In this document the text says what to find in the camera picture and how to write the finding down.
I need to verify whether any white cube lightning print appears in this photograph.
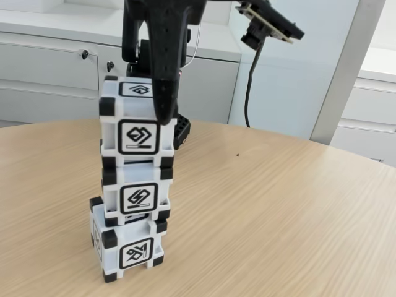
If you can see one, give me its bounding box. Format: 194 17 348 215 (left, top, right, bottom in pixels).
101 165 174 228

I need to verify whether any narrow white drawer cabinet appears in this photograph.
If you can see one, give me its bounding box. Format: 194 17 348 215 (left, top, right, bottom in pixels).
329 66 396 163

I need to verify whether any white cube crossed tools print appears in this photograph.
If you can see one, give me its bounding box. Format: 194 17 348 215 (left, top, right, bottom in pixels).
89 196 170 284

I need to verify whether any white cube nested houses print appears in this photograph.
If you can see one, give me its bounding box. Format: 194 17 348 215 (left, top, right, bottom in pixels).
98 75 177 170

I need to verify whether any grey metal post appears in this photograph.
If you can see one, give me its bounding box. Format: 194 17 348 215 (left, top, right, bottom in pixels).
310 0 387 145

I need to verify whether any wide white drawer cabinet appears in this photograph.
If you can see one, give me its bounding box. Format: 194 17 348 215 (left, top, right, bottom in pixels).
0 9 242 128

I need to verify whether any black camera cable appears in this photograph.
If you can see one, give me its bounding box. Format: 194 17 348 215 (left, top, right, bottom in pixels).
243 43 264 128

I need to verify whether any black gripper camera with board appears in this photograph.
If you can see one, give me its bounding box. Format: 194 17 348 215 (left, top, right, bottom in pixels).
235 0 306 51

